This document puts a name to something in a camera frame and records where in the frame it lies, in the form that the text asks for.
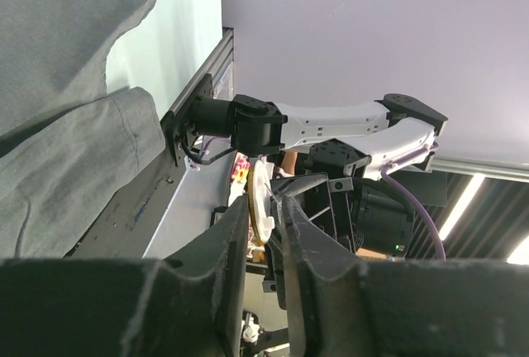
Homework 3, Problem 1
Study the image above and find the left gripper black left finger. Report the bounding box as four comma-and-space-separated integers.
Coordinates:
1, 196, 249, 356

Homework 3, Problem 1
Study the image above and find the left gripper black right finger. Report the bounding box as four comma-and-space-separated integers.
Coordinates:
280, 198, 528, 356

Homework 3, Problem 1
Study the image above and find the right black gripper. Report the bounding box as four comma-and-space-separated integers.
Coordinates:
271, 174, 416, 256

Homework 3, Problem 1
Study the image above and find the silver yellow round brooch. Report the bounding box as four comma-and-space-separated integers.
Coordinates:
247, 159, 275, 245

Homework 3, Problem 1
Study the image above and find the grey button-up shirt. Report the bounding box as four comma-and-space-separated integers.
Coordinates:
1, 0, 165, 258

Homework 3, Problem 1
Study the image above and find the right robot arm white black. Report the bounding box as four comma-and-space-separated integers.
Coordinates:
174, 94, 447, 258

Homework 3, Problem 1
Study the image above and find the colourful board on floor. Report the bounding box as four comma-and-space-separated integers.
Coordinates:
230, 155, 250, 193

